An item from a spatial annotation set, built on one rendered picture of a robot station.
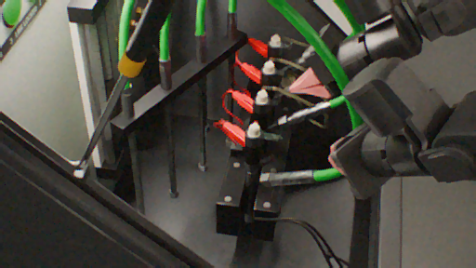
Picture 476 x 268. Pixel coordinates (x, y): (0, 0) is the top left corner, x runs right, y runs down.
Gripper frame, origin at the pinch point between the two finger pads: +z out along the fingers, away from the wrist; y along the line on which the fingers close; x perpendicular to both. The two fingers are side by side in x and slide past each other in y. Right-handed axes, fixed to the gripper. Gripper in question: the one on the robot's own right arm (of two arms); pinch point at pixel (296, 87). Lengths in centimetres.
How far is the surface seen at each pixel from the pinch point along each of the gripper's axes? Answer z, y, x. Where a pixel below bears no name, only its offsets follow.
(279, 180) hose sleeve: 3.6, -7.3, 11.0
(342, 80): -15.4, 2.7, 11.7
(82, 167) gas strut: -0.7, 15.2, 35.2
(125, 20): 10.4, 22.2, 7.3
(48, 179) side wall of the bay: -0.6, 16.9, 38.7
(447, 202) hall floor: 61, -107, -106
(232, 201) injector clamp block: 20.3, -11.1, 5.7
